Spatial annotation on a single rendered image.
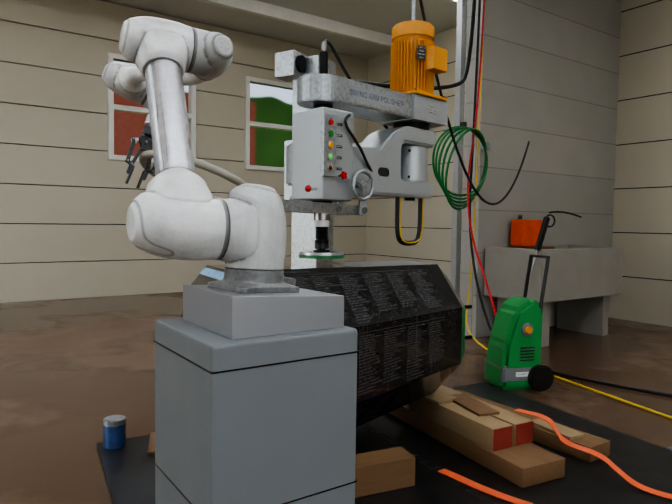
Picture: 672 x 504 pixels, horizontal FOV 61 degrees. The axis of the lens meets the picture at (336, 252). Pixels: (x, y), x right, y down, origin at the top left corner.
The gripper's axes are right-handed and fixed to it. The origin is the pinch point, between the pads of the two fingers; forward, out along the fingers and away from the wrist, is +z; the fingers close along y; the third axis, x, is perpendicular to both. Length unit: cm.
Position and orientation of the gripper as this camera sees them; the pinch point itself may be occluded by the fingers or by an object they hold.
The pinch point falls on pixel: (135, 177)
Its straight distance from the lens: 230.7
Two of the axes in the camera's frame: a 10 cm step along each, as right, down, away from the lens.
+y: 8.2, 3.6, 4.5
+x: -5.0, 0.4, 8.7
